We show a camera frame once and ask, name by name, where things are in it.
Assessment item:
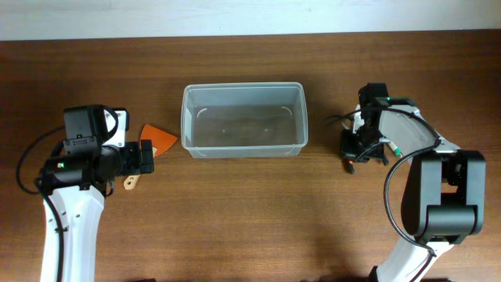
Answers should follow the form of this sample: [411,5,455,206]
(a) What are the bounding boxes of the orange black needle-nose pliers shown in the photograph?
[343,157,355,175]

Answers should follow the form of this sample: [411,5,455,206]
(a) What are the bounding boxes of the clear plastic container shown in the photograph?
[181,81,308,158]

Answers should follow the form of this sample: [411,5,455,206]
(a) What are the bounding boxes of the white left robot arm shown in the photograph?
[35,105,154,281]

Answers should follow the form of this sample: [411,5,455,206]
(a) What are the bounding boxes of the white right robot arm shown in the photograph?
[339,83,486,282]

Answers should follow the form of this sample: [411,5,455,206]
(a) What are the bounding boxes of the clear case coloured screwdrivers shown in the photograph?
[387,139,403,157]

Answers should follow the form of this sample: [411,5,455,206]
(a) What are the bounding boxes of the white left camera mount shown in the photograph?
[103,108,130,148]

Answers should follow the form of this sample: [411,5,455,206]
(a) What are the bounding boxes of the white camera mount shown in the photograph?
[103,108,130,148]
[352,104,365,133]

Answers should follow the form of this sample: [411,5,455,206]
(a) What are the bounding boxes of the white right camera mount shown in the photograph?
[352,104,365,133]

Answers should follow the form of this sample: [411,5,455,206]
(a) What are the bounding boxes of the orange scraper wooden handle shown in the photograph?
[124,124,178,190]

